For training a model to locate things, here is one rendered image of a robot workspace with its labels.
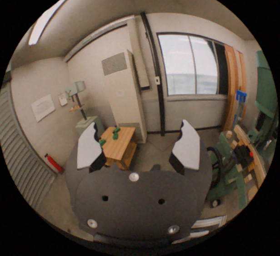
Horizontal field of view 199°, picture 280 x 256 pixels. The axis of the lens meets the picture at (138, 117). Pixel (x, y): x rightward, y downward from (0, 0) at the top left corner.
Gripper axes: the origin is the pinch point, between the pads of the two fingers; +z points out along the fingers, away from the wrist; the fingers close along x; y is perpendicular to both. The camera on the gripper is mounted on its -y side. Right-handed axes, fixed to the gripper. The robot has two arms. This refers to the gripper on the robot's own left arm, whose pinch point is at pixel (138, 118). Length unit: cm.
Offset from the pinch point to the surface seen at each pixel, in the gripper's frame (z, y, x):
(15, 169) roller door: -82, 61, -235
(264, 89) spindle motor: -5, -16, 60
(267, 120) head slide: -12, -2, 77
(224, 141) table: 11, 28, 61
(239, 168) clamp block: -13, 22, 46
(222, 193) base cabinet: -22, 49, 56
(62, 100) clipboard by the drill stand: 129, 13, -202
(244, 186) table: -26, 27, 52
